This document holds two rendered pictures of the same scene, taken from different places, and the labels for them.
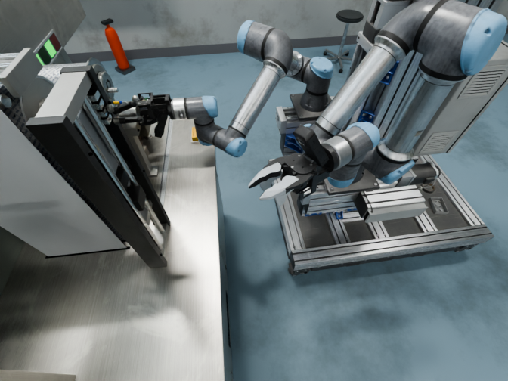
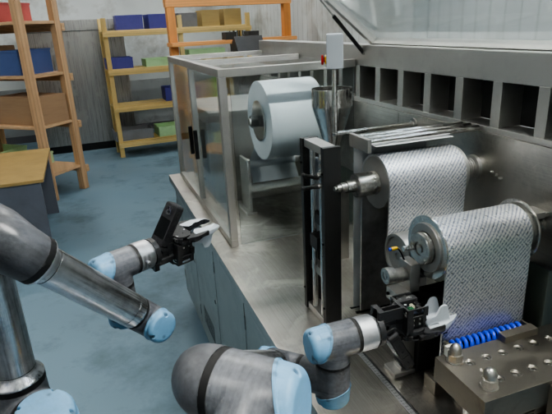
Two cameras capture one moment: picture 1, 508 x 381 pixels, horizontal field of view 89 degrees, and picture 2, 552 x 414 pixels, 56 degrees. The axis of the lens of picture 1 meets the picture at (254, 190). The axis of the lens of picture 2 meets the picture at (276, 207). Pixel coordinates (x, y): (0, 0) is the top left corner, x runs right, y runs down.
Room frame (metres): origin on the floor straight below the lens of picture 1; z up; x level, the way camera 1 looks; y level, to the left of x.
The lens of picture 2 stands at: (1.68, -0.11, 1.75)
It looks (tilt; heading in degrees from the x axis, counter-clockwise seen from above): 20 degrees down; 168
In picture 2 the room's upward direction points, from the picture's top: 3 degrees counter-clockwise
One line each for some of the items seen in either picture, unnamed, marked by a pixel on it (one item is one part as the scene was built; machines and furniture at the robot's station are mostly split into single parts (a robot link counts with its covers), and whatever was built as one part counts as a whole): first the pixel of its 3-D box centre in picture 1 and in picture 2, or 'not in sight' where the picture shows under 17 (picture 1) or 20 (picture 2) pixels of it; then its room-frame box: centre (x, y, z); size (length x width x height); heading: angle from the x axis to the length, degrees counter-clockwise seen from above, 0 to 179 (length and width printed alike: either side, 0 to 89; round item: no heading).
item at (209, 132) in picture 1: (209, 131); (325, 378); (0.78, 0.17, 1.01); 0.11 x 0.08 x 0.11; 52
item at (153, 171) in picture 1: (137, 143); (400, 318); (0.67, 0.40, 1.05); 0.06 x 0.05 x 0.31; 97
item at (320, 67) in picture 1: (318, 74); not in sight; (1.25, -0.33, 0.98); 0.13 x 0.12 x 0.14; 52
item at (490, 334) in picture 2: not in sight; (487, 337); (0.77, 0.58, 1.03); 0.21 x 0.04 x 0.03; 97
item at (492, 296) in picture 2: not in sight; (485, 300); (0.75, 0.58, 1.11); 0.23 x 0.01 x 0.18; 97
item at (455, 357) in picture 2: not in sight; (455, 351); (0.83, 0.46, 1.05); 0.04 x 0.04 x 0.04
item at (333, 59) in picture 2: not in sight; (332, 51); (0.15, 0.41, 1.66); 0.07 x 0.07 x 0.10; 72
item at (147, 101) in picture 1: (156, 109); (397, 320); (0.78, 0.34, 1.12); 0.12 x 0.08 x 0.09; 97
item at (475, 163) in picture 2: not in sight; (463, 167); (0.42, 0.71, 1.34); 0.07 x 0.07 x 0.07; 7
